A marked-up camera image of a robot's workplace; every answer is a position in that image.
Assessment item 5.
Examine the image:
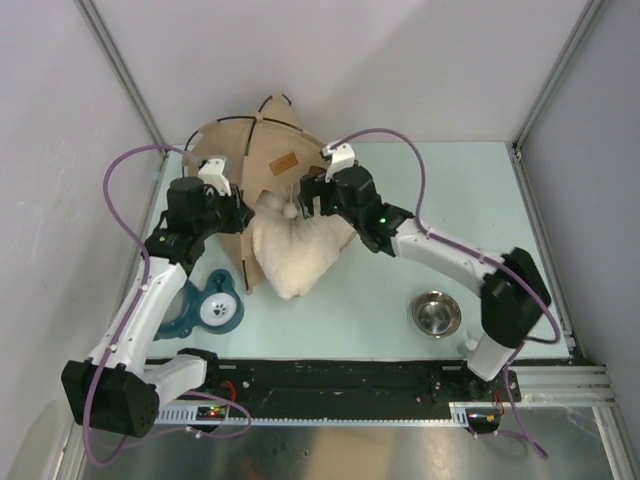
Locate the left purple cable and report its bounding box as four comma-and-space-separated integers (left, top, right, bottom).
81, 144, 206, 466

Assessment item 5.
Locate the aluminium frame post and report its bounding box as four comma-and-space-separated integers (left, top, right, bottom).
74, 0, 166, 145
512, 0, 609, 151

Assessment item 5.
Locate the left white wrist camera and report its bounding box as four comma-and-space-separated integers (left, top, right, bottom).
198, 156, 232, 196

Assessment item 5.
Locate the white paw print bowl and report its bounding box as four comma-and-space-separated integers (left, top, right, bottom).
199, 293, 238, 327

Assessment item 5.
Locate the left aluminium frame post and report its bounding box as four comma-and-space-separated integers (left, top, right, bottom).
74, 0, 166, 145

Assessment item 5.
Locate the cream fluffy cushion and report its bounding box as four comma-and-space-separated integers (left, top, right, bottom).
251, 192, 355, 300

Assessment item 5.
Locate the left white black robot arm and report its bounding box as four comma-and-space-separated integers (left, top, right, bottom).
61, 174, 253, 438

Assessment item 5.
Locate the right aluminium frame post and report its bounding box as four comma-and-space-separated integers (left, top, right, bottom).
512, 0, 609, 151

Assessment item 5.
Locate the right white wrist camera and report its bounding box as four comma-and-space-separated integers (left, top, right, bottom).
321, 142, 356, 183

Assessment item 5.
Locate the teal double bowl stand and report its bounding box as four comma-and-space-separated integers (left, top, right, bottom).
154, 269, 245, 341

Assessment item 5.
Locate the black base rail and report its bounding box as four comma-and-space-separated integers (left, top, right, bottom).
164, 357, 521, 420

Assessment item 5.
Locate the steel pet bowl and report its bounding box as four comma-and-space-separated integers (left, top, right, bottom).
411, 291, 462, 339

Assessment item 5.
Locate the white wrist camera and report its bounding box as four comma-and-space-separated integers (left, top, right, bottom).
198, 156, 232, 196
321, 142, 356, 183

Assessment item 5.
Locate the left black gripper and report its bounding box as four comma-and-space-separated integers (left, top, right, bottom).
194, 183, 254, 239

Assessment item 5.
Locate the clear plastic water bottle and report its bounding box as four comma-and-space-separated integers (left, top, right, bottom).
462, 330, 482, 353

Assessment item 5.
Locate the white slotted cable duct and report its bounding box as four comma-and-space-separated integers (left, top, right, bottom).
154, 402, 469, 427

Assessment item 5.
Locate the beige fabric pet tent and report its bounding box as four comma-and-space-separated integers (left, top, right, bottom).
191, 94, 356, 300

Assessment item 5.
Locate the black tent pole front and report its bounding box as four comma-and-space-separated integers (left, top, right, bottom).
239, 93, 296, 294

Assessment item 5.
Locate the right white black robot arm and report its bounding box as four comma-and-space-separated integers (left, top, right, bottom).
298, 165, 551, 401

